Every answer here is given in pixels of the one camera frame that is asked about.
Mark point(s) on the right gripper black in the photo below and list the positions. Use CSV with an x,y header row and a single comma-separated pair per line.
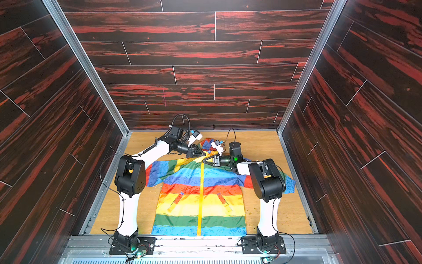
x,y
220,160

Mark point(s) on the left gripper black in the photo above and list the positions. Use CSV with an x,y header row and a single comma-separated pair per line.
x,y
192,150

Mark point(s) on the rainbow striped kids jacket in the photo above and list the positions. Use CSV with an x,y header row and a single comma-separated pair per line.
x,y
198,199

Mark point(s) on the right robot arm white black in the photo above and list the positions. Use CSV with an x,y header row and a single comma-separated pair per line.
x,y
268,184

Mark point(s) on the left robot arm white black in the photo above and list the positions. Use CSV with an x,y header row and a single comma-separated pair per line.
x,y
130,181

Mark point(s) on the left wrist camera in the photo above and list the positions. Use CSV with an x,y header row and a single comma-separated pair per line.
x,y
176,133

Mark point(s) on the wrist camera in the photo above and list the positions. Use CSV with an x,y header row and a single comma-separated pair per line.
x,y
176,133
235,149

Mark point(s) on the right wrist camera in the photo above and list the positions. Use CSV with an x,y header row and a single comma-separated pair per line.
x,y
235,149

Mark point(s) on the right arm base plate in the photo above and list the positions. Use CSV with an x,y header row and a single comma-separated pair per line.
x,y
267,245

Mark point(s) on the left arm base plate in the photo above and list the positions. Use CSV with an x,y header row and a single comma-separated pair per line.
x,y
132,246

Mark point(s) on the aluminium corner post left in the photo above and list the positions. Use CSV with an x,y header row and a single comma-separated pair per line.
x,y
71,38

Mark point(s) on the aluminium corner post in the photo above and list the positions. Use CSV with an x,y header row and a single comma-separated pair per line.
x,y
71,38
320,43

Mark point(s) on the aluminium front rail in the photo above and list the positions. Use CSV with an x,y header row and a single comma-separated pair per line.
x,y
300,249

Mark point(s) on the aluminium corner post right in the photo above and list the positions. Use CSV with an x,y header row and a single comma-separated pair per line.
x,y
320,43

